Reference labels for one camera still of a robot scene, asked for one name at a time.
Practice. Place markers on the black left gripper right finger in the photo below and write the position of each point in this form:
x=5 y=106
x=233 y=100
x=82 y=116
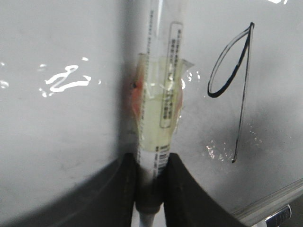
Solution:
x=186 y=204

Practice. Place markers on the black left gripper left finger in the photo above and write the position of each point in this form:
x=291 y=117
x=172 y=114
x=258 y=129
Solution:
x=105 y=200

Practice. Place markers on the silver metal object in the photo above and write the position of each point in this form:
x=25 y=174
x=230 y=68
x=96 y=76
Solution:
x=279 y=217

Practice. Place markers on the red round magnet taped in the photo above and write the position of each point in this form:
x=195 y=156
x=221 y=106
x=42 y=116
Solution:
x=136 y=97

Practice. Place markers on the white whiteboard with aluminium frame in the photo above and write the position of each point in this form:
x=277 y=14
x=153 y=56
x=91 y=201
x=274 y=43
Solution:
x=65 y=72

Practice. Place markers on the white black whiteboard marker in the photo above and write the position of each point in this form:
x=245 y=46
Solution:
x=159 y=102

